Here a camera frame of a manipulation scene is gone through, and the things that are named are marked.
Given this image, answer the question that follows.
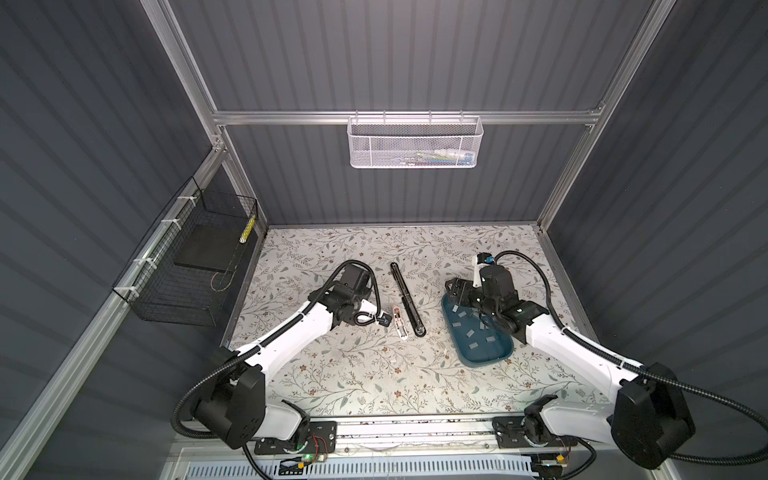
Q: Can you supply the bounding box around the black long stapler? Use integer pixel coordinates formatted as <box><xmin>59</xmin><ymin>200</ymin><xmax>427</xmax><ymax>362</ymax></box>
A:
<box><xmin>390</xmin><ymin>262</ymin><xmax>427</xmax><ymax>338</ymax></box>

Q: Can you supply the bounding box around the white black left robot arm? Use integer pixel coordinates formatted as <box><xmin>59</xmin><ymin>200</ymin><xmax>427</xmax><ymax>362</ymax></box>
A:
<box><xmin>185</xmin><ymin>260</ymin><xmax>391</xmax><ymax>451</ymax></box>

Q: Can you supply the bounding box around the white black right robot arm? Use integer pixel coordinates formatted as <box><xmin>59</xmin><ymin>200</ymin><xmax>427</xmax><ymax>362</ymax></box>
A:
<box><xmin>445</xmin><ymin>264</ymin><xmax>695</xmax><ymax>469</ymax></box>

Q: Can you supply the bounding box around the teal plastic tray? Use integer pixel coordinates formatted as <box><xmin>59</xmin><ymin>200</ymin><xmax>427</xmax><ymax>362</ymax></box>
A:
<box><xmin>441</xmin><ymin>294</ymin><xmax>514</xmax><ymax>368</ymax></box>

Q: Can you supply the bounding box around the yellow marker pen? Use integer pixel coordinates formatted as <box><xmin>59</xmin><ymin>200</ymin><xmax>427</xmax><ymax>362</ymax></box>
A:
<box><xmin>239</xmin><ymin>215</ymin><xmax>256</xmax><ymax>244</ymax></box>

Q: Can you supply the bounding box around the black foam pad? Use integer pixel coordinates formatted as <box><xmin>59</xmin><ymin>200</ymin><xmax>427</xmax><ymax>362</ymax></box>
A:
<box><xmin>174</xmin><ymin>225</ymin><xmax>244</xmax><ymax>273</ymax></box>

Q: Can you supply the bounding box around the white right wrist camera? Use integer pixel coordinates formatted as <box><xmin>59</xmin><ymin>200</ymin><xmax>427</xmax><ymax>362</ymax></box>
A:
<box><xmin>472</xmin><ymin>252</ymin><xmax>499</xmax><ymax>288</ymax></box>

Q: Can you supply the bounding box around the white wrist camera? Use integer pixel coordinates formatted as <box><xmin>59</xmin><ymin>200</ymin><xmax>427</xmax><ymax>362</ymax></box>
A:
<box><xmin>376</xmin><ymin>312</ymin><xmax>393</xmax><ymax>328</ymax></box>
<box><xmin>472</xmin><ymin>252</ymin><xmax>499</xmax><ymax>288</ymax></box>

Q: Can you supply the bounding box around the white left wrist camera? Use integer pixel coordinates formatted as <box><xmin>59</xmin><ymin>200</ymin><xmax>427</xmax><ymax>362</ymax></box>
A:
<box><xmin>376</xmin><ymin>312</ymin><xmax>393</xmax><ymax>328</ymax></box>

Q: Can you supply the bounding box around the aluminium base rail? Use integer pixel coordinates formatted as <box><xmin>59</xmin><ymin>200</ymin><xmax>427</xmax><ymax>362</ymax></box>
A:
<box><xmin>249</xmin><ymin>412</ymin><xmax>544</xmax><ymax>456</ymax></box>

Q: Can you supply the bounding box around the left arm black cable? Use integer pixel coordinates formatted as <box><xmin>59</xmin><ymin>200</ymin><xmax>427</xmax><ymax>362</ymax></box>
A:
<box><xmin>170</xmin><ymin>259</ymin><xmax>384</xmax><ymax>480</ymax></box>

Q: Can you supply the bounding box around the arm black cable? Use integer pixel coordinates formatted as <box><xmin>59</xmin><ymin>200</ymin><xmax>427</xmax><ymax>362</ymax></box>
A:
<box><xmin>170</xmin><ymin>259</ymin><xmax>384</xmax><ymax>480</ymax></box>
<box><xmin>491</xmin><ymin>249</ymin><xmax>768</xmax><ymax>466</ymax></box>

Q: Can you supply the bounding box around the white wire mesh basket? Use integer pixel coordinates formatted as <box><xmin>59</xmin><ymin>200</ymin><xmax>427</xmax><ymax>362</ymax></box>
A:
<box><xmin>346</xmin><ymin>115</ymin><xmax>484</xmax><ymax>169</ymax></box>

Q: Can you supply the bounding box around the black wire basket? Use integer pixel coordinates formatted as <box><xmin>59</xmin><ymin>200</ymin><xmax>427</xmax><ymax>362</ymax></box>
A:
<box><xmin>113</xmin><ymin>179</ymin><xmax>260</xmax><ymax>327</ymax></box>

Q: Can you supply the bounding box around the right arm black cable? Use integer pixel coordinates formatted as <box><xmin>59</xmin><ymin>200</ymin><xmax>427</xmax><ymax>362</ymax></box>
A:
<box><xmin>491</xmin><ymin>249</ymin><xmax>768</xmax><ymax>466</ymax></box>

